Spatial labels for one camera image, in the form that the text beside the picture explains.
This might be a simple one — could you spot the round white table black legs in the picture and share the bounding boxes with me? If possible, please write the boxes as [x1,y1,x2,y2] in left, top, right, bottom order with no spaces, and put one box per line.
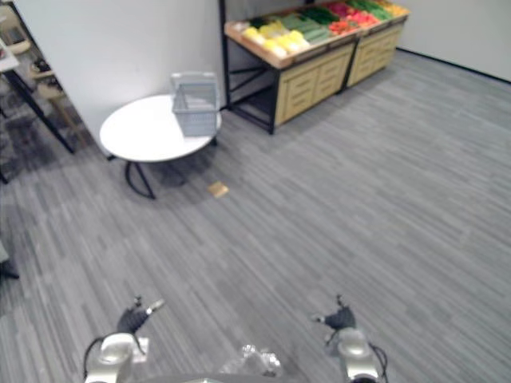
[98,93,224,200]

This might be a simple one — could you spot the wooden produce stand black frame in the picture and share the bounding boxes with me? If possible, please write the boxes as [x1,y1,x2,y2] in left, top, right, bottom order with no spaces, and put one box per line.
[218,0,361,136]

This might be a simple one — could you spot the white desk black legs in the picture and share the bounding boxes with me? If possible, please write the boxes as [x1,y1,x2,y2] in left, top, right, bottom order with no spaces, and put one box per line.
[0,38,77,155]

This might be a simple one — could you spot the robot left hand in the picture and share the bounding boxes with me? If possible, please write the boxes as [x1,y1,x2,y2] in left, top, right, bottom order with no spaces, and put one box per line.
[117,294,166,334]

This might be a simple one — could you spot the orange yellow vegetables pile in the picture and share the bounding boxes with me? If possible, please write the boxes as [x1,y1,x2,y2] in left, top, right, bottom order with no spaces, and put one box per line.
[377,0,409,17]

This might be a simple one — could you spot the dark green vegetables pile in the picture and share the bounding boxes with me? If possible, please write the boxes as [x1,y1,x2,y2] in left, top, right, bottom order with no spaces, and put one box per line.
[299,6,341,25]

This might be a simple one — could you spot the light green vegetables pile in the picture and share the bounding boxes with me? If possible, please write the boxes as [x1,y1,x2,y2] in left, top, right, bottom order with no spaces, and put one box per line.
[277,13,332,44]

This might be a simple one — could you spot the red orange vegetables pile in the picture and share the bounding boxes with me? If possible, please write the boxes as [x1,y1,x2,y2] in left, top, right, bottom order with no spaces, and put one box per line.
[327,19,360,37]

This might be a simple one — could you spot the pink red vegetables pile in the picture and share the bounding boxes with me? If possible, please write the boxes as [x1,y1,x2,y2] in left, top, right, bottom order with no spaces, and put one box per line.
[327,2,380,28]

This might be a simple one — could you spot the wooden produce stand with drawers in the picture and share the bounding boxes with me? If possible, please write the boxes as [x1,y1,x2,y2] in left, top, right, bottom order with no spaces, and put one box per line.
[346,0,412,88]

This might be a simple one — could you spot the beige stool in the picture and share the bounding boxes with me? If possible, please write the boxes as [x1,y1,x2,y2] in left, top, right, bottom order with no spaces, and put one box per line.
[28,58,83,135]

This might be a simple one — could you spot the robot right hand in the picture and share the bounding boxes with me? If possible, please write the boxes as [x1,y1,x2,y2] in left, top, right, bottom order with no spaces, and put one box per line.
[311,294,357,332]

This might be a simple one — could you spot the bright green vegetables pile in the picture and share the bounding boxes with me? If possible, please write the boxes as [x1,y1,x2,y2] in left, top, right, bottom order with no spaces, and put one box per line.
[346,0,394,21]

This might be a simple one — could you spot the grey plastic shopping basket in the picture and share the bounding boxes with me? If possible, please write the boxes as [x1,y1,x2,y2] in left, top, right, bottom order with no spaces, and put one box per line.
[170,71,221,138]

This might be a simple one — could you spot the black furniture base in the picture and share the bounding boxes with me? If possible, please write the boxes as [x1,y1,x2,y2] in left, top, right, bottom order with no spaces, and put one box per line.
[0,239,21,281]

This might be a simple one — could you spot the beige chair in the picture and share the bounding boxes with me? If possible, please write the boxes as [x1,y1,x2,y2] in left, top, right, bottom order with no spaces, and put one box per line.
[0,6,32,55]

